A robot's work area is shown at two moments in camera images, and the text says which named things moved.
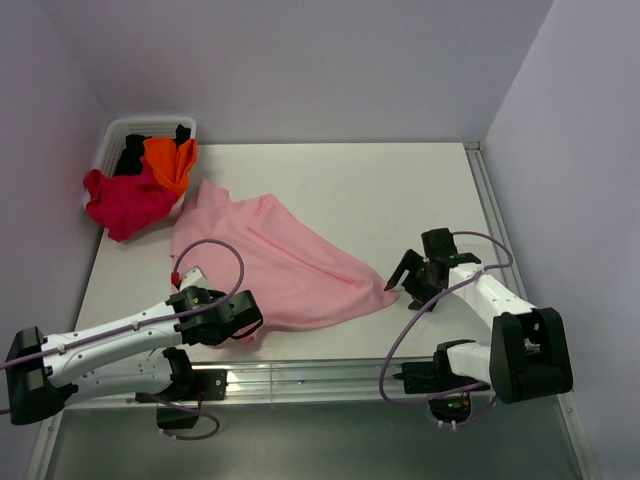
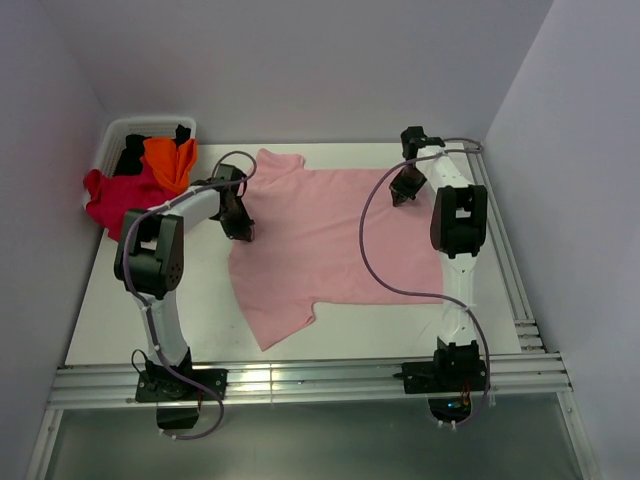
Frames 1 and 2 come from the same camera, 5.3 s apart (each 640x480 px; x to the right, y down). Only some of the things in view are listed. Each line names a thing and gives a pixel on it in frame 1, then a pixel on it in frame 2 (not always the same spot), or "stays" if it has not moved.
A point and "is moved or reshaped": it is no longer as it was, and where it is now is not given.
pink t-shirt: x=292 y=270 is moved or reshaped
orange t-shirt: x=170 y=163 stays
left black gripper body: x=222 y=337 → x=237 y=205
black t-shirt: x=131 y=161 stays
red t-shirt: x=125 y=203 stays
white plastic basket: x=113 y=138 stays
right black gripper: x=412 y=261 → x=400 y=194
